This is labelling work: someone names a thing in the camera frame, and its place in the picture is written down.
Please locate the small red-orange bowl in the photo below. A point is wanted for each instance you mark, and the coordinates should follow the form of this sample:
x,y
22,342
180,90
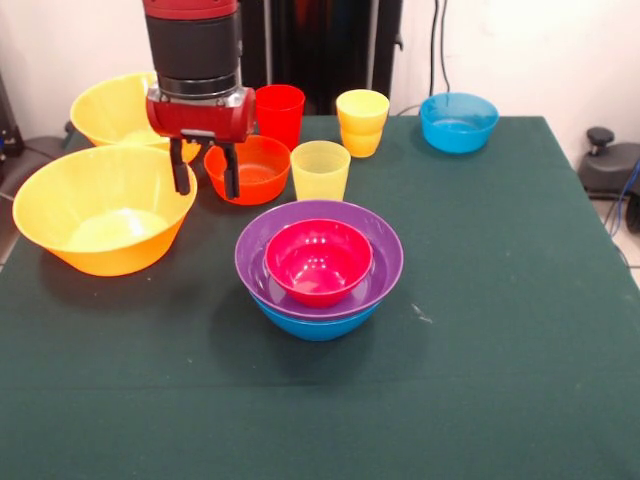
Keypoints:
x,y
260,175

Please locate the yellow stepped cup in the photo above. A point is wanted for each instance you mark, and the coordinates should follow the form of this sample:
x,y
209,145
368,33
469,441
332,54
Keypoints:
x,y
361,130

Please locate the small pink bowl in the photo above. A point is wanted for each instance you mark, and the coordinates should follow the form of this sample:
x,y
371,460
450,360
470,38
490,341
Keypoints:
x,y
320,265

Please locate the large orange bowl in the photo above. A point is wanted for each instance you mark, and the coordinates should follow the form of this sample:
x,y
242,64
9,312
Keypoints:
x,y
110,112
100,210

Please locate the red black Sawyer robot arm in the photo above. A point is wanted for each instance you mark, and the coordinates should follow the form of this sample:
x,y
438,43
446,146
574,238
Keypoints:
x,y
195,45

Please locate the small light blue bowl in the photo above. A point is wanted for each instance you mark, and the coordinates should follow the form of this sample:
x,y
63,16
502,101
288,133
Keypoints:
x,y
457,130

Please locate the dark green table cloth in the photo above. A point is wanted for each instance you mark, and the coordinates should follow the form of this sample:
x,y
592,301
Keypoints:
x,y
150,380

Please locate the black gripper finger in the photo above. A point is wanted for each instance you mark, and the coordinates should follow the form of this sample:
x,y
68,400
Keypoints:
x,y
180,167
231,172

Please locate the pale yellow translucent cup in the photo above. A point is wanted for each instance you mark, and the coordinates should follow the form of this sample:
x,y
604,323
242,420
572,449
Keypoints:
x,y
320,175

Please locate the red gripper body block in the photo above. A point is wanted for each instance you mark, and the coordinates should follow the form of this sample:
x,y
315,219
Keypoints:
x,y
200,120

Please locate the purple bowl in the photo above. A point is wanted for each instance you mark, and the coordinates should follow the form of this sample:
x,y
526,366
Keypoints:
x,y
385,260

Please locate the black tripod base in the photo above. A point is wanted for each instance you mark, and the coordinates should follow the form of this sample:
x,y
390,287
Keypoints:
x,y
42,150
612,170

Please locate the red cup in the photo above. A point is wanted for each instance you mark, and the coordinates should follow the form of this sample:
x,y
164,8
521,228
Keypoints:
x,y
280,120

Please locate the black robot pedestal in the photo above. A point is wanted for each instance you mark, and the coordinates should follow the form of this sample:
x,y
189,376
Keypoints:
x,y
330,50

